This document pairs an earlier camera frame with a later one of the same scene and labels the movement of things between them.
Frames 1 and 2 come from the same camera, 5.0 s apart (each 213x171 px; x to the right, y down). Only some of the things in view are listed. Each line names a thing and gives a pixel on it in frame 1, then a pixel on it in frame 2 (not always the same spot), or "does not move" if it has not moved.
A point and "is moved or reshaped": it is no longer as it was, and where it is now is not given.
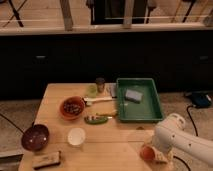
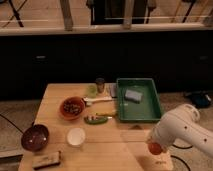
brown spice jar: [100, 81] does not move
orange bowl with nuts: [72, 107] does not move
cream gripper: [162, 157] to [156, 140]
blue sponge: [133, 95] does not move
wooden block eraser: [46, 160] does not move
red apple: [147, 153] is moved or reshaped
